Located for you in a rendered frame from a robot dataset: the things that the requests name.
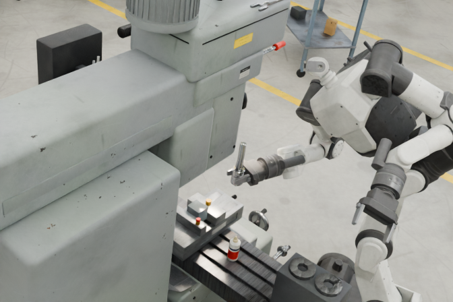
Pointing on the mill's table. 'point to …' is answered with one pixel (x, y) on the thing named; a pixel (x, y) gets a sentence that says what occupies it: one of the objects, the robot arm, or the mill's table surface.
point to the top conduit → (125, 31)
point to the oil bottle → (233, 249)
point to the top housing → (220, 29)
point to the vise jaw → (214, 216)
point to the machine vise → (222, 199)
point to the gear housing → (227, 79)
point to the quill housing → (225, 125)
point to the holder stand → (307, 283)
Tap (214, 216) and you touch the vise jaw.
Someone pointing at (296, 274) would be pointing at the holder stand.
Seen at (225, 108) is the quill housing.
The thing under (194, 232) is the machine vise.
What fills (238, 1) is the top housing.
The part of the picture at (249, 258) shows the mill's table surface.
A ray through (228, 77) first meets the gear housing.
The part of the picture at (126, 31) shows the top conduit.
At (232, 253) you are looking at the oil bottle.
